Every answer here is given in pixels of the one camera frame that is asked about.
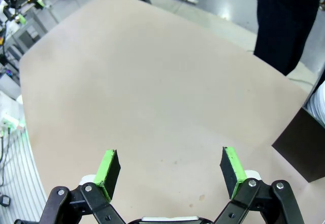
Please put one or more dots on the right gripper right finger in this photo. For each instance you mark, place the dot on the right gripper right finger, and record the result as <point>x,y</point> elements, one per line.
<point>234,170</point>

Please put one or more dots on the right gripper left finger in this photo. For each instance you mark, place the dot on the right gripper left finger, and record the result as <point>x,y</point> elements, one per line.
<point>108,173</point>

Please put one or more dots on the dark brown box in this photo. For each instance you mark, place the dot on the dark brown box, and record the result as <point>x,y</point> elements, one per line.
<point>302,147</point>

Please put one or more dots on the white ribbed mat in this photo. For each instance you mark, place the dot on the white ribbed mat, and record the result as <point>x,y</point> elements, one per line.
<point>17,173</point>

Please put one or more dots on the stack of white plates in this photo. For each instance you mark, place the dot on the stack of white plates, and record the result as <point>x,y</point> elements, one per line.
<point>317,104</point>

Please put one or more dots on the black power adapter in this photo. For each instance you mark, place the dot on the black power adapter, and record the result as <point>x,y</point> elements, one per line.
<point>5,200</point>

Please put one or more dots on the person in black hoodie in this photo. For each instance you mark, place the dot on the person in black hoodie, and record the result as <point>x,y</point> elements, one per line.
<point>281,26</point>

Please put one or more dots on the grey lab workbench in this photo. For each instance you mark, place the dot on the grey lab workbench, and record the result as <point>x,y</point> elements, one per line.
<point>23,28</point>

